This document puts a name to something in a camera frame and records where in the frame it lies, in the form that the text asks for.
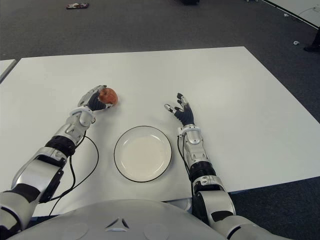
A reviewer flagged white side table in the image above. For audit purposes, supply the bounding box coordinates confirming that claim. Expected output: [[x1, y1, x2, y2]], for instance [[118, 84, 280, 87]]
[[0, 59, 17, 84]]

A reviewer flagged red yellow apple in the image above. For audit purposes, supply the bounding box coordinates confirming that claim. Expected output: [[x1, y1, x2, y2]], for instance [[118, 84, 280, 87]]
[[98, 87, 119, 106]]

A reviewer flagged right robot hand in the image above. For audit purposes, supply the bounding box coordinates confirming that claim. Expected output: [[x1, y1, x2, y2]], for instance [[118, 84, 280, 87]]
[[163, 92, 196, 127]]

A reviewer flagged dark red flat floor item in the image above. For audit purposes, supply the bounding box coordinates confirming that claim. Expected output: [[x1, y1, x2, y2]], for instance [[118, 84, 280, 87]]
[[65, 2, 90, 10]]

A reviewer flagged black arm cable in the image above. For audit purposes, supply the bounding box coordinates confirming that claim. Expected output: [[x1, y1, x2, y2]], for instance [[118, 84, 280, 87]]
[[176, 136, 195, 201], [48, 134, 100, 216]]

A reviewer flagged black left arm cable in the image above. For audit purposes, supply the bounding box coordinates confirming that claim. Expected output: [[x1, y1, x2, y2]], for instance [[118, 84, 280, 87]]
[[48, 134, 100, 216]]

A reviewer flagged grey robot torso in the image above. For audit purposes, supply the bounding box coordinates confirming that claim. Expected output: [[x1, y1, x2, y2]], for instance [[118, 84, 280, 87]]
[[23, 198, 227, 240]]

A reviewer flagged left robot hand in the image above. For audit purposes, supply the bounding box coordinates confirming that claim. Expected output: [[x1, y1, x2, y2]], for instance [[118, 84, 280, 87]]
[[77, 84, 112, 113]]

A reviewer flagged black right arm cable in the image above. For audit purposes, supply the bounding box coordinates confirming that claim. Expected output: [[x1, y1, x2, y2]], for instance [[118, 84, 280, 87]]
[[176, 136, 195, 201]]

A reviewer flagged dark shoe of person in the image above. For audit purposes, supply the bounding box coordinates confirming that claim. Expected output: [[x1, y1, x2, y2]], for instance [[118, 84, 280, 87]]
[[303, 26, 320, 53]]

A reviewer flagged white plate with black rim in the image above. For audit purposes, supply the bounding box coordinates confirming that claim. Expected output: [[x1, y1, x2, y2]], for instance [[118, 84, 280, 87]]
[[113, 125, 174, 183]]

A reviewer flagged white table with cable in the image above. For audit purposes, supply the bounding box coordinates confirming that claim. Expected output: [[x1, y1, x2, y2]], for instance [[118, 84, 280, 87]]
[[262, 0, 320, 28]]

